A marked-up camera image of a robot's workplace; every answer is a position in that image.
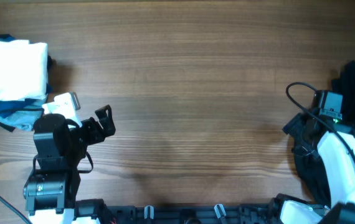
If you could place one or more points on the black t-shirt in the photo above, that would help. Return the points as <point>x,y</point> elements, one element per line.
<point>312,171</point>

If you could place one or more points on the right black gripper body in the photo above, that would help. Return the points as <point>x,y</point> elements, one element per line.
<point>297,124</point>

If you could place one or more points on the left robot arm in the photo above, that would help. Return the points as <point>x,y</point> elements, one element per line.
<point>51,189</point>

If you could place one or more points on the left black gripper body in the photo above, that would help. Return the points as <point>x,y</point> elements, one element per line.
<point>91,133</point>

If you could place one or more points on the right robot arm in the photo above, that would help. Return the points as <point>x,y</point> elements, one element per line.
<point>330,144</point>

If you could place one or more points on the dark blue folded garment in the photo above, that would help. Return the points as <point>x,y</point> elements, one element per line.
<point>5,105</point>

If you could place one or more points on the light blue denim garment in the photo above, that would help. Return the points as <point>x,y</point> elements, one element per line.
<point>23,120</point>

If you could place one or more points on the white folded cloth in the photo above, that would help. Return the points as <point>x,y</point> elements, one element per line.
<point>23,70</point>

